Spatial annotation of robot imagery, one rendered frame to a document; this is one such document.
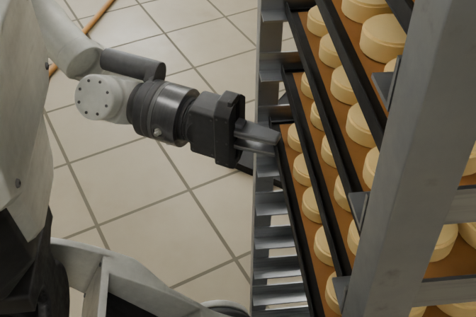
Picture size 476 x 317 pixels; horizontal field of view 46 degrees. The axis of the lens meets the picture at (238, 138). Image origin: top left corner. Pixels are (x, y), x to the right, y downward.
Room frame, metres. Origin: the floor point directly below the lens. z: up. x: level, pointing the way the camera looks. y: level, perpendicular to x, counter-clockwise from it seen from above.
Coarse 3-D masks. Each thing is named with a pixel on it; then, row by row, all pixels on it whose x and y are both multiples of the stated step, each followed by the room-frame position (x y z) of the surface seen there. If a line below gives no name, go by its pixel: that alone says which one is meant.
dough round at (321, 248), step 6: (318, 234) 0.40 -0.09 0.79; (324, 234) 0.40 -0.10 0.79; (318, 240) 0.39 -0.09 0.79; (324, 240) 0.39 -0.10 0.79; (318, 246) 0.38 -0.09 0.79; (324, 246) 0.38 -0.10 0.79; (318, 252) 0.38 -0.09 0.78; (324, 252) 0.38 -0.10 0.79; (324, 258) 0.37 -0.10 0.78; (330, 258) 0.37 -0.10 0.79; (330, 264) 0.37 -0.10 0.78
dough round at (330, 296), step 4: (332, 276) 0.34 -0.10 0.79; (328, 280) 0.34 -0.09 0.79; (328, 284) 0.33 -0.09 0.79; (332, 284) 0.33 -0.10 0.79; (328, 288) 0.33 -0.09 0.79; (332, 288) 0.33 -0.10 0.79; (328, 292) 0.32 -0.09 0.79; (332, 292) 0.32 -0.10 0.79; (328, 296) 0.32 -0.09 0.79; (332, 296) 0.32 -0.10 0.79; (328, 300) 0.32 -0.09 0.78; (332, 300) 0.32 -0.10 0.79; (336, 300) 0.31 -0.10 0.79; (328, 304) 0.32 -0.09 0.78; (332, 304) 0.31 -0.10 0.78; (336, 304) 0.31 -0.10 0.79; (332, 308) 0.31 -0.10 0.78; (336, 308) 0.31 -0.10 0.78; (336, 312) 0.31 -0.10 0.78; (340, 312) 0.31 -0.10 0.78
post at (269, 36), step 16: (272, 32) 0.63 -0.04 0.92; (256, 48) 0.65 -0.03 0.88; (272, 48) 0.63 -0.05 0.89; (256, 64) 0.65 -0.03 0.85; (256, 80) 0.64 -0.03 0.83; (256, 96) 0.64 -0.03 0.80; (272, 96) 0.63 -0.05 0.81; (256, 112) 0.63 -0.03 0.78; (256, 176) 0.63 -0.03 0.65; (256, 224) 0.63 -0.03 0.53; (256, 256) 0.63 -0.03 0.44
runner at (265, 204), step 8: (256, 192) 0.62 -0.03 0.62; (264, 192) 0.62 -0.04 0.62; (272, 192) 0.63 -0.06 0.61; (280, 192) 0.63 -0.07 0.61; (256, 200) 0.62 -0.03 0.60; (264, 200) 0.62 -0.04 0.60; (272, 200) 0.63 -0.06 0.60; (280, 200) 0.63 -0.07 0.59; (256, 208) 0.61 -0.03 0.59; (264, 208) 0.61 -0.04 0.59; (272, 208) 0.61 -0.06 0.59; (280, 208) 0.61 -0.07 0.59; (256, 216) 0.60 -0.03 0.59; (264, 216) 0.60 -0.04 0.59
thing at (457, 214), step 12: (348, 192) 0.24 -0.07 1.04; (360, 192) 0.24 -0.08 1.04; (456, 192) 0.21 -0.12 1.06; (468, 192) 0.21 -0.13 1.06; (360, 204) 0.23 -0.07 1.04; (456, 204) 0.21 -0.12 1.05; (468, 204) 0.21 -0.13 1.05; (360, 216) 0.22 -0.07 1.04; (456, 216) 0.21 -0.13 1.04; (468, 216) 0.21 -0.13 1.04; (360, 228) 0.21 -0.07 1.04
